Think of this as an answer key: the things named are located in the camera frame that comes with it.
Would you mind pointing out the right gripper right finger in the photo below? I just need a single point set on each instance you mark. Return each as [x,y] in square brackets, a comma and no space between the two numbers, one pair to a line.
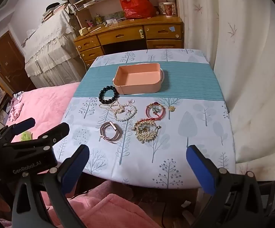
[235,199]

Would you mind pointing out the pink fleece blanket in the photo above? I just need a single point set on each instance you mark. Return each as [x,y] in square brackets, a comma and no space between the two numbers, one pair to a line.
[101,207]

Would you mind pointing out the tree-print tablecloth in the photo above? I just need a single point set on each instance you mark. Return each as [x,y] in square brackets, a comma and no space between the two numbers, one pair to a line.
[200,118]

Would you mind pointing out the pink jewelry tray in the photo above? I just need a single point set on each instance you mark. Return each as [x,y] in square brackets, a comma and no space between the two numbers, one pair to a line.
[139,78]

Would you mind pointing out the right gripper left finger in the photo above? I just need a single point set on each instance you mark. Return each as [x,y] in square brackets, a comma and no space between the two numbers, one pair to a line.
[62,180]

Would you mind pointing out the brown wooden door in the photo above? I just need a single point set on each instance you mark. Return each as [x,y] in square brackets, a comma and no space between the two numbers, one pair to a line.
[12,65]

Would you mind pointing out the lace-covered cabinet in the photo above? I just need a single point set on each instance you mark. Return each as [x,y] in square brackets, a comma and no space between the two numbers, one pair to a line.
[51,57]

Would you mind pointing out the gold pearl leaf jewelry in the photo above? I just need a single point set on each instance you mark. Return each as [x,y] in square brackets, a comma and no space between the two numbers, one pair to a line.
[146,130]

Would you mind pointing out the wooden desk with drawers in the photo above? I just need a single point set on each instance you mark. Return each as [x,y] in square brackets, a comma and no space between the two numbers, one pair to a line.
[160,32]

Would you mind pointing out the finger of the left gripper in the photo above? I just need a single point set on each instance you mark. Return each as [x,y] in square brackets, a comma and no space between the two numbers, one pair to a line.
[52,136]
[7,133]

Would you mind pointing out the pink watch band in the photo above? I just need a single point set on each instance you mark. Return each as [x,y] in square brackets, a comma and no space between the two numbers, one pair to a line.
[110,132]

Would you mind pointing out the white floral curtain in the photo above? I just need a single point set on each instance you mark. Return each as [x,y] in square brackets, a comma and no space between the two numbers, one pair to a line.
[237,38]

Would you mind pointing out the red plastic bag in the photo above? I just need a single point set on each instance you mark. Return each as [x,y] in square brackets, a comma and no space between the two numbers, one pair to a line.
[138,9]

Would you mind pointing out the small gold charm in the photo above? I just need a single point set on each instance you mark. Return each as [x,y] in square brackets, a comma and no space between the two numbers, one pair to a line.
[171,108]

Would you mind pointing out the green plastic wrapper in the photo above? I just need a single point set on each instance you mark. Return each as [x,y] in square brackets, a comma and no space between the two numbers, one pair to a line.
[26,136]

